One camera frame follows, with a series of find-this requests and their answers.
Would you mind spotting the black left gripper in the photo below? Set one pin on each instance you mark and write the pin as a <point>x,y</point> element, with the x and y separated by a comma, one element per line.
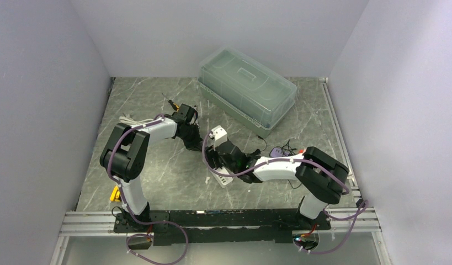
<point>195,144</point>

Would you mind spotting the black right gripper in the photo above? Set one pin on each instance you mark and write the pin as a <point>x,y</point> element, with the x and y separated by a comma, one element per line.
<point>211,153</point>

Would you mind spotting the white USB socket strip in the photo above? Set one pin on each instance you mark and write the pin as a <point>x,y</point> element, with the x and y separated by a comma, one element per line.
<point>222,180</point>

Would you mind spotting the black TP-Link power adapter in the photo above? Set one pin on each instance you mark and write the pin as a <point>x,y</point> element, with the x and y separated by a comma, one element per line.
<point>288,148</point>

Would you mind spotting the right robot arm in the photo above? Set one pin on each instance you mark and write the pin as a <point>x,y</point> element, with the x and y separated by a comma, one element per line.
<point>322,175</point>

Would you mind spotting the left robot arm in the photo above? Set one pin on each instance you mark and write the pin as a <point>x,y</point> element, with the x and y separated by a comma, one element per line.
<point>125,153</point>

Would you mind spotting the small yellow black screwdriver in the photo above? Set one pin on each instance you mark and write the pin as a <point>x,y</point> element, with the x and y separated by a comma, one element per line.
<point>174,105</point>

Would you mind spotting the purple USB hub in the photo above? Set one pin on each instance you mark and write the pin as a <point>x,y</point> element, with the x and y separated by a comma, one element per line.
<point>278,152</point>

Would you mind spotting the translucent plastic storage box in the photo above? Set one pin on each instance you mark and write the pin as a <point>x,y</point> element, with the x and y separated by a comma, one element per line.
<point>245,89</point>

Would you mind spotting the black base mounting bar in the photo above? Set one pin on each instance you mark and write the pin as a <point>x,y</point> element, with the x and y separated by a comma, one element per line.
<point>246,225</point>

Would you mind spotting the large yellow screwdriver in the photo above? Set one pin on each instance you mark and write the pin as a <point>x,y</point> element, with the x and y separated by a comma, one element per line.
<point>115,195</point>

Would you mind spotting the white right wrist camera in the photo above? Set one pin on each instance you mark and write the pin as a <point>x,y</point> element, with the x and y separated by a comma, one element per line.
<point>219,135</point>

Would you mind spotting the aluminium frame rail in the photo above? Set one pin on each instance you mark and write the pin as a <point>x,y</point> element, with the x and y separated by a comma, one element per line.
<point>370,223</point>

